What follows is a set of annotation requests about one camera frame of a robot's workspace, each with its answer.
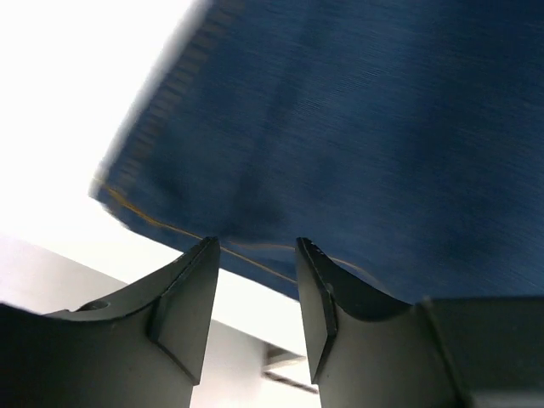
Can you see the blue denim trousers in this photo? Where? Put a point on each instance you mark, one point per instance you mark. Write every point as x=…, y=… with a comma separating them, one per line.
x=404, y=138

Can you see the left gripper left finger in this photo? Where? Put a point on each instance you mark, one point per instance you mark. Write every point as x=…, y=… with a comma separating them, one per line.
x=141, y=346

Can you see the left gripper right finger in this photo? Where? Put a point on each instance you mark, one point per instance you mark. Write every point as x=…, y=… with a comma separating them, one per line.
x=368, y=349

